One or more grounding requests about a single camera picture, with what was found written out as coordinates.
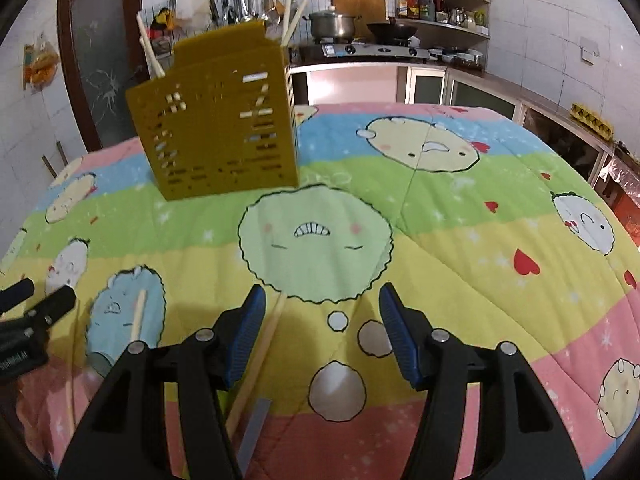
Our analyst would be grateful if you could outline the wooden chopstick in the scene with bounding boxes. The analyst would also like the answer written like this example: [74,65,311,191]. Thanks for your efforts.
[226,292,286,439]
[130,288,146,342]

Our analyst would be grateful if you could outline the green frog handle utensil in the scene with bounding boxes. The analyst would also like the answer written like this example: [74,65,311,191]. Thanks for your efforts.
[236,398,272,477]

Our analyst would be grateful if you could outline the kitchen counter cabinets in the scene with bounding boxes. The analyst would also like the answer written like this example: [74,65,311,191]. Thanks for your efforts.
[291,62,615,186]

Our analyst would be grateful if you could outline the colourful cartoon quilt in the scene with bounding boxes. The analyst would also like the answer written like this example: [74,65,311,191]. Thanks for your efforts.
[1,104,639,479]

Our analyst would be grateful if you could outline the yellow perforated utensil holder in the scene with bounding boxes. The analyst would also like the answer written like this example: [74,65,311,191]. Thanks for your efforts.
[126,21,299,200]

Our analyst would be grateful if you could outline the chopsticks in holder left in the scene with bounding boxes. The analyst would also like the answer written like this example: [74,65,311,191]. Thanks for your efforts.
[136,13,165,78]

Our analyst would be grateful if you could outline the chopsticks in holder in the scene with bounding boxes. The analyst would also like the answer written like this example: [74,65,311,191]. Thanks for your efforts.
[281,0,307,48]
[136,13,165,78]

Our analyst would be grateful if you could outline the dark framed glass door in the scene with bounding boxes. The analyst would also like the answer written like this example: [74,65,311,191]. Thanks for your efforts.
[56,0,149,152]

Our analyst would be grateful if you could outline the yellow egg tray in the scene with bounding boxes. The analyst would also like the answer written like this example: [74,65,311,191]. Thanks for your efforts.
[570,103,614,142]

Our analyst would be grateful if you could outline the chopsticks in holder right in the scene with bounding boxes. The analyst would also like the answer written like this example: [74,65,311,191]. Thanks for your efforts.
[281,0,307,48]

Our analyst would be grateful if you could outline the steel cooking pot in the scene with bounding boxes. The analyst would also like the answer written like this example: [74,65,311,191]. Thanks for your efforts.
[304,6,360,44]

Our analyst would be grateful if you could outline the gas stove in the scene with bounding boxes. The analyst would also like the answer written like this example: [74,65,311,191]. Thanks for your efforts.
[290,42,437,64]

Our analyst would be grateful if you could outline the black wok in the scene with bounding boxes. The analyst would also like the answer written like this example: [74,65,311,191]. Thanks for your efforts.
[367,18,416,47]

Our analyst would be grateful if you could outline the wall shelf with bottles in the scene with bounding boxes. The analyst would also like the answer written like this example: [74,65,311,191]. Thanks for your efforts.
[394,0,491,70]

